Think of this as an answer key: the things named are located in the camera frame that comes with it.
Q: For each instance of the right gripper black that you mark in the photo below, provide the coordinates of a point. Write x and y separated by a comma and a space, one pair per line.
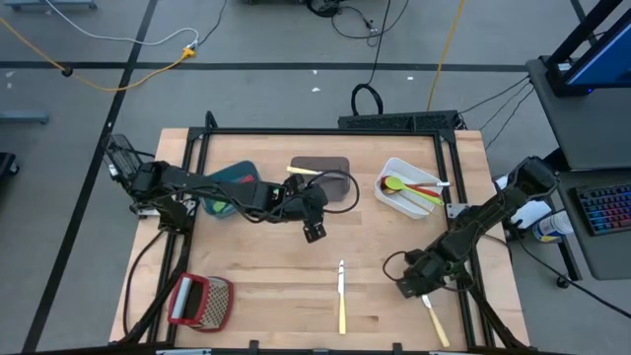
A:
431, 266

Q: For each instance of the black caster base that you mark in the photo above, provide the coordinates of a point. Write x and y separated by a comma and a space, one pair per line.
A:
7, 163

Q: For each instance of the black aluminium table frame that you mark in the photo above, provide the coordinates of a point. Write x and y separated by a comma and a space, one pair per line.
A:
320, 132

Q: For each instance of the red steel box grater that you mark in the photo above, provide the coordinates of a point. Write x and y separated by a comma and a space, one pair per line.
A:
209, 305

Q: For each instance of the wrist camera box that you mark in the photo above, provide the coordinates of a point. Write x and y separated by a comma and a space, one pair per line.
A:
314, 232
408, 288

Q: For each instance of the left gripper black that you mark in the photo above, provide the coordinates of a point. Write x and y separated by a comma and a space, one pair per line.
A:
303, 202

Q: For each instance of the white canister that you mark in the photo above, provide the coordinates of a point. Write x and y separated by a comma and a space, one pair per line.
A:
554, 226

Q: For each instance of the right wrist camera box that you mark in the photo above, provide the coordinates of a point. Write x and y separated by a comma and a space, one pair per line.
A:
408, 288

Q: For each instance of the monitor with blue screen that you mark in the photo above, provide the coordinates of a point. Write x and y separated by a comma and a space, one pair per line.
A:
601, 59

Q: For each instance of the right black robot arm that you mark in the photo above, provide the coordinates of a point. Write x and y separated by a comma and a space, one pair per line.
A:
493, 217

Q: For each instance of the black perforated equipment box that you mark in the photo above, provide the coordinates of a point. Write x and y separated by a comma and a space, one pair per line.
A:
394, 120

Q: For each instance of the grey cart top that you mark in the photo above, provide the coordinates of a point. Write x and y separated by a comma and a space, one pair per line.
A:
581, 128

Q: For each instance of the red silicone spoon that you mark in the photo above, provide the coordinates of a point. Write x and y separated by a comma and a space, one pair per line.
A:
427, 191

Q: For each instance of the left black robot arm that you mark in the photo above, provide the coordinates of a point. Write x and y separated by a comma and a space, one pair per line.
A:
212, 190

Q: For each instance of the teal plastic bin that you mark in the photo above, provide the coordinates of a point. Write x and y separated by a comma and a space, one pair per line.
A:
227, 175

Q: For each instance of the white paper sheet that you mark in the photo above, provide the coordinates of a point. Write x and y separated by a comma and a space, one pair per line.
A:
532, 214

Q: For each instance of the dark grey keyboard desk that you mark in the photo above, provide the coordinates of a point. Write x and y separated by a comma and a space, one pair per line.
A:
606, 256

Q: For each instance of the green silicone spoon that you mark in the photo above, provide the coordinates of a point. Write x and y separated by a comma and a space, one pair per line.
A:
394, 183

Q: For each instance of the rainbow backlit keyboard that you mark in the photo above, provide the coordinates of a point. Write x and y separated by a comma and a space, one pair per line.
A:
609, 209

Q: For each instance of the grey table foot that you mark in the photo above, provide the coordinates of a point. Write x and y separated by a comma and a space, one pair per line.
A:
49, 5
24, 116

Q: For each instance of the grey translucent plastic bin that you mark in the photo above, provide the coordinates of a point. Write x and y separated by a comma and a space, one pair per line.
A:
337, 190

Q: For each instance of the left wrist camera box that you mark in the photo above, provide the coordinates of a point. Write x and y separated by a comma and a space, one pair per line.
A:
314, 232

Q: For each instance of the white plastic bin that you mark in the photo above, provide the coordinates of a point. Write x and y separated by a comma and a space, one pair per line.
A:
406, 170

